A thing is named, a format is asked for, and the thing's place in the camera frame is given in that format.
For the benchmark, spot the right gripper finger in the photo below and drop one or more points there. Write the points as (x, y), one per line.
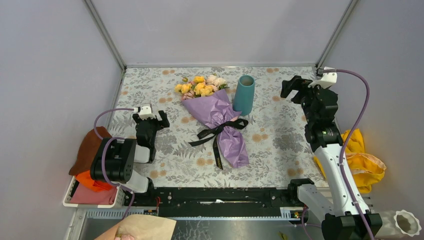
(297, 97)
(297, 83)

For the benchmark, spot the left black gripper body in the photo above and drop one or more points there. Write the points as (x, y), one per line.
(155, 126)

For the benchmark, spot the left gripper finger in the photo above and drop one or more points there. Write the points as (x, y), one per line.
(164, 122)
(136, 117)

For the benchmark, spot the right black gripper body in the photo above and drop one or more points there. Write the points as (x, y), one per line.
(308, 94)

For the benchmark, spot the purple wrapping paper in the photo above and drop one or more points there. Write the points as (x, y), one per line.
(214, 110)

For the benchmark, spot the yellow pink flower bunch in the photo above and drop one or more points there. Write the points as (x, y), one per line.
(200, 86)

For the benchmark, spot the black ribbon gold lettering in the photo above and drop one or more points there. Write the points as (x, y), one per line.
(212, 134)

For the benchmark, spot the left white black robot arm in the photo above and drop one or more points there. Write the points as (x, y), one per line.
(115, 158)

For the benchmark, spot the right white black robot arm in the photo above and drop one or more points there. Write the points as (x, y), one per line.
(346, 216)

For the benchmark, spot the teal ceramic vase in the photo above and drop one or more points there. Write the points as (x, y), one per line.
(244, 95)

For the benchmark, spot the white ribbed vase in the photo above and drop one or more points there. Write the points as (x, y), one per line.
(398, 224)

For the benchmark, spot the floral patterned table mat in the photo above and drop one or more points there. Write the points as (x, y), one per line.
(275, 141)

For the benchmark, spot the brown cloth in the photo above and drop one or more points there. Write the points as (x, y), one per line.
(86, 153)

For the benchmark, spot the white plastic basket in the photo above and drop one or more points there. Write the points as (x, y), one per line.
(119, 198)

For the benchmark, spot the orange cloth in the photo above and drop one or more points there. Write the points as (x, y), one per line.
(86, 180)

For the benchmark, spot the yellow cloth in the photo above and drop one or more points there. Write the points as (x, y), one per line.
(366, 169)

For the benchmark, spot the pink cloth in basket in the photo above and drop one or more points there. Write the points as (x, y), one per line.
(84, 195)

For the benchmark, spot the brown paper bag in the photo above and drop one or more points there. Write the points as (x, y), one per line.
(141, 227)

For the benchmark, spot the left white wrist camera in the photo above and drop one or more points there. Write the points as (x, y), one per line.
(145, 111)

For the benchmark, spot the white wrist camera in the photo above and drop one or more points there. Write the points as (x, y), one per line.
(325, 78)
(145, 111)

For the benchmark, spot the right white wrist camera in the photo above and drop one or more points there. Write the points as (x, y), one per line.
(325, 78)

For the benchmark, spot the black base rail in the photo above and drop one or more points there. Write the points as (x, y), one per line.
(214, 202)

